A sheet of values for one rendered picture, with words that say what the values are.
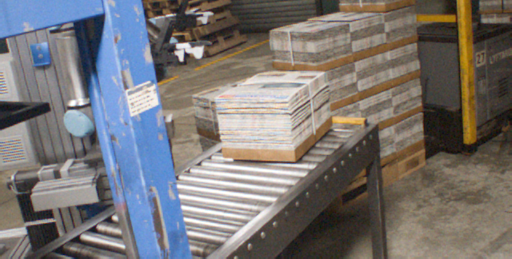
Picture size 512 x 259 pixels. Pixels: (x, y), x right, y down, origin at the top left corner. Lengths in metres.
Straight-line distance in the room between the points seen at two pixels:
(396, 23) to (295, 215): 2.02
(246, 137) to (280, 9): 8.75
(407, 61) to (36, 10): 3.05
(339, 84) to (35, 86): 1.60
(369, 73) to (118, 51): 2.62
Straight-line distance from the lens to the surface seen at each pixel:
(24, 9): 0.75
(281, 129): 1.92
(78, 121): 2.22
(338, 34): 3.15
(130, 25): 0.86
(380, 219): 2.37
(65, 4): 0.79
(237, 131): 2.00
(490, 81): 4.17
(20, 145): 2.61
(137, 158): 0.88
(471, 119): 3.95
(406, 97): 3.64
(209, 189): 1.86
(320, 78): 2.13
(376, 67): 3.40
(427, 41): 4.15
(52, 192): 2.36
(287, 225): 1.67
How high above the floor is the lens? 1.50
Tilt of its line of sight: 16 degrees down
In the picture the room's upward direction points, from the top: 8 degrees counter-clockwise
